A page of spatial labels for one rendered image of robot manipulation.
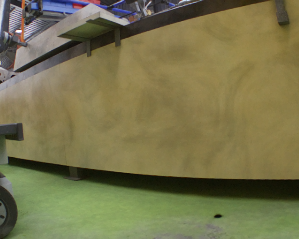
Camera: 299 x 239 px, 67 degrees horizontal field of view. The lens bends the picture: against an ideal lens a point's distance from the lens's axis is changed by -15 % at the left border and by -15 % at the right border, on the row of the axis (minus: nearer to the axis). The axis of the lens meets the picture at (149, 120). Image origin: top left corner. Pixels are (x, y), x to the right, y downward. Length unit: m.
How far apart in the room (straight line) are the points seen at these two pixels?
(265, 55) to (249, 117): 0.22
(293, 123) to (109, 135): 0.82
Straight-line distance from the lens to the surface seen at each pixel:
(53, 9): 1.95
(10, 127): 0.72
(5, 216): 0.85
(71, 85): 1.47
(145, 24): 1.14
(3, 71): 2.74
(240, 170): 0.93
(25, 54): 2.07
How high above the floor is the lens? 0.34
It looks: 1 degrees down
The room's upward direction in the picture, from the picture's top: 5 degrees counter-clockwise
